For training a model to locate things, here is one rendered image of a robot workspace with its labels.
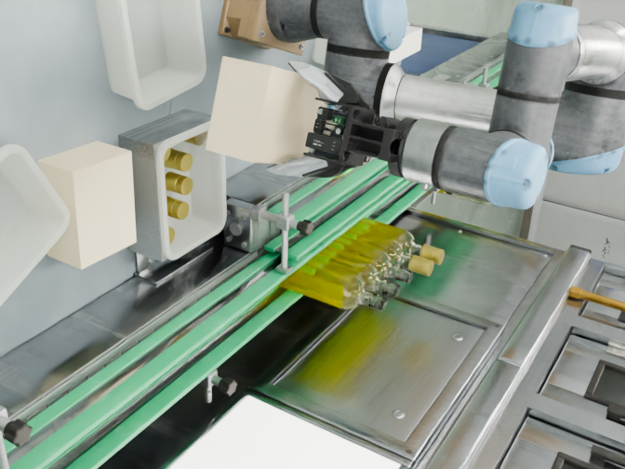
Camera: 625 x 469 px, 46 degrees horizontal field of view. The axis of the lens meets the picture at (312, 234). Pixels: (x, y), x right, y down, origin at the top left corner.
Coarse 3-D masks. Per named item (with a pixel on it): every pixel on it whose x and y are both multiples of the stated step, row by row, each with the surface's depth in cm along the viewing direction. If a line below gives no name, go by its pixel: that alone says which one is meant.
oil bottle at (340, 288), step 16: (304, 272) 146; (320, 272) 146; (336, 272) 146; (288, 288) 150; (304, 288) 148; (320, 288) 145; (336, 288) 143; (352, 288) 142; (336, 304) 145; (352, 304) 143
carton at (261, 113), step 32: (224, 64) 93; (256, 64) 91; (224, 96) 94; (256, 96) 91; (288, 96) 95; (224, 128) 94; (256, 128) 92; (288, 128) 97; (256, 160) 93; (288, 160) 100
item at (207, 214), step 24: (168, 144) 121; (192, 144) 137; (168, 168) 134; (192, 168) 139; (216, 168) 137; (168, 192) 136; (192, 192) 142; (216, 192) 139; (168, 216) 138; (192, 216) 143; (216, 216) 141; (168, 240) 128; (192, 240) 136
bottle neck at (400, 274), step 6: (390, 264) 152; (390, 270) 151; (396, 270) 151; (402, 270) 151; (408, 270) 150; (390, 276) 152; (396, 276) 151; (402, 276) 150; (408, 276) 150; (408, 282) 151
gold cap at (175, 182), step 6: (168, 174) 133; (174, 174) 133; (168, 180) 133; (174, 180) 132; (180, 180) 132; (186, 180) 132; (192, 180) 134; (168, 186) 133; (174, 186) 132; (180, 186) 132; (186, 186) 133; (192, 186) 134; (174, 192) 134; (180, 192) 132; (186, 192) 133
